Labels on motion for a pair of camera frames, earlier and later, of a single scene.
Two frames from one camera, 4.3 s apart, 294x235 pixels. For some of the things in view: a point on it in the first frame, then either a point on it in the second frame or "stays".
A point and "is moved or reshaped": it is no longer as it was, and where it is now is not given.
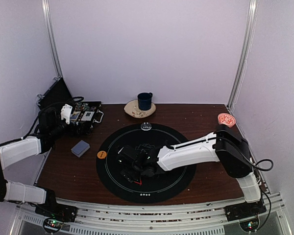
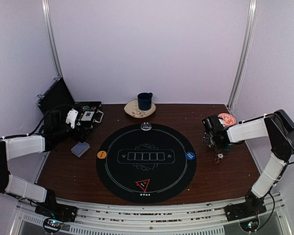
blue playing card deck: [81, 148] stays
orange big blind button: [102, 154] stays
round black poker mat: [154, 188] stays
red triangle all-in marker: [139, 183] is moved or reshaped
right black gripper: [128, 176] -> [206, 138]
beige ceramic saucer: [132, 108] stays
